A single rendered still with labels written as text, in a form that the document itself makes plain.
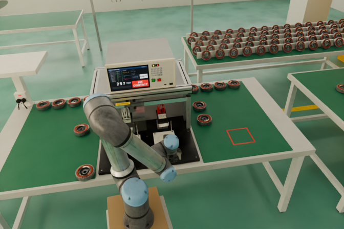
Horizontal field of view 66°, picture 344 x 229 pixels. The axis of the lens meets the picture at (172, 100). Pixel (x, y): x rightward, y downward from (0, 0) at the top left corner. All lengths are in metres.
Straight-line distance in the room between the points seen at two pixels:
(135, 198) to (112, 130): 0.37
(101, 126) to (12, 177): 1.08
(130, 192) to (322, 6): 4.68
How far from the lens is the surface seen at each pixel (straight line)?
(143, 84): 1.74
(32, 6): 8.40
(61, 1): 8.18
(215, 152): 1.82
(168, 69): 1.71
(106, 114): 1.00
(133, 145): 1.06
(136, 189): 1.25
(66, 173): 1.84
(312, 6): 5.22
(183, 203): 2.47
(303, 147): 2.00
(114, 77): 1.72
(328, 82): 2.86
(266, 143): 1.95
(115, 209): 1.49
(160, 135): 1.89
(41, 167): 1.95
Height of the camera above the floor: 2.03
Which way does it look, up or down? 34 degrees down
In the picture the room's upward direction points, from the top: 2 degrees counter-clockwise
